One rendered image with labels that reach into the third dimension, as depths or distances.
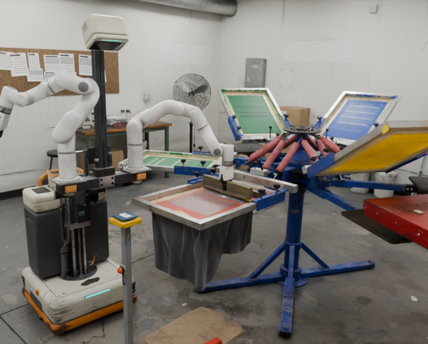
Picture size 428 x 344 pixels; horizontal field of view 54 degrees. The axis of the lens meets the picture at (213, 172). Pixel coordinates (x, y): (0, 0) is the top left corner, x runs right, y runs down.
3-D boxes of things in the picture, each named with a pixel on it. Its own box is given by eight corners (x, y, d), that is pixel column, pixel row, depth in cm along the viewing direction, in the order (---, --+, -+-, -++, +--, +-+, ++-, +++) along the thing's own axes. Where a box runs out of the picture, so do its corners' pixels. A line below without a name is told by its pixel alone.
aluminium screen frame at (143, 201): (200, 231, 216) (200, 224, 215) (132, 204, 254) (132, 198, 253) (283, 198, 273) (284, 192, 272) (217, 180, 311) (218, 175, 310)
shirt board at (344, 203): (452, 248, 224) (454, 233, 222) (390, 256, 212) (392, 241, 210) (319, 181, 347) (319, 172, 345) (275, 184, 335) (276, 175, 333)
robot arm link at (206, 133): (196, 128, 266) (212, 155, 272) (196, 132, 254) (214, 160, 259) (207, 121, 266) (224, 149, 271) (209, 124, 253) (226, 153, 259)
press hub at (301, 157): (297, 295, 337) (311, 130, 303) (258, 278, 362) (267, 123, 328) (321, 278, 365) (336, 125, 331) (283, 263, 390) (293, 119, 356)
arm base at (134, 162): (119, 166, 268) (119, 142, 264) (136, 164, 276) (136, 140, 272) (132, 171, 257) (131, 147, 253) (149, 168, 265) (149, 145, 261)
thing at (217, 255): (203, 291, 239) (205, 222, 229) (198, 289, 241) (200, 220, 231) (252, 265, 272) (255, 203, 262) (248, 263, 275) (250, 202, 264)
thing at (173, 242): (201, 293, 238) (202, 223, 227) (150, 267, 267) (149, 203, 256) (204, 291, 240) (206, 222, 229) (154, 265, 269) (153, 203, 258)
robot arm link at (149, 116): (174, 92, 249) (175, 90, 267) (122, 125, 251) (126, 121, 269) (187, 112, 252) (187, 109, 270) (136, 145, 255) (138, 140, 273)
